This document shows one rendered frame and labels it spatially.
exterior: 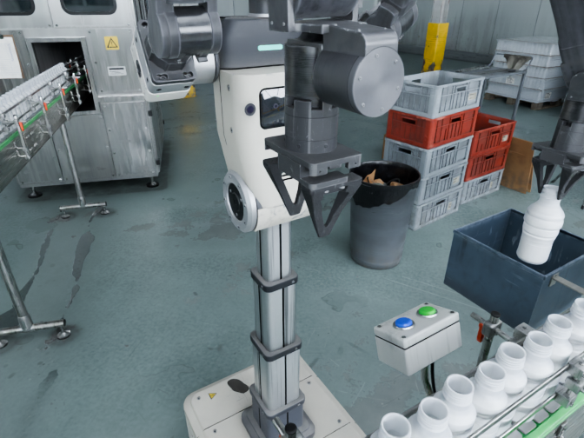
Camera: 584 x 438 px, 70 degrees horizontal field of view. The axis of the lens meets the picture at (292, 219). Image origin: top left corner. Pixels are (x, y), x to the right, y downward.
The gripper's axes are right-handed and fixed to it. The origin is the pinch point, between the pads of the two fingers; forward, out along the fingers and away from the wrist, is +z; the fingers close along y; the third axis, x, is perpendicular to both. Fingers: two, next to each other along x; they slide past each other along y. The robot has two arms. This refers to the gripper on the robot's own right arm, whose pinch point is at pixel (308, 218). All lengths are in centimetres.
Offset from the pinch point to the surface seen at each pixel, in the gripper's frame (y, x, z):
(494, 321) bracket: 5.5, 39.0, 29.8
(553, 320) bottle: 13.8, 40.9, 24.2
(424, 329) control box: 1.9, 23.7, 27.5
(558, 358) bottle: 17, 38, 28
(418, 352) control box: 3.2, 21.5, 30.5
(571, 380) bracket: 20, 39, 31
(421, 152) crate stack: -161, 207, 76
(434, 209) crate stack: -159, 232, 128
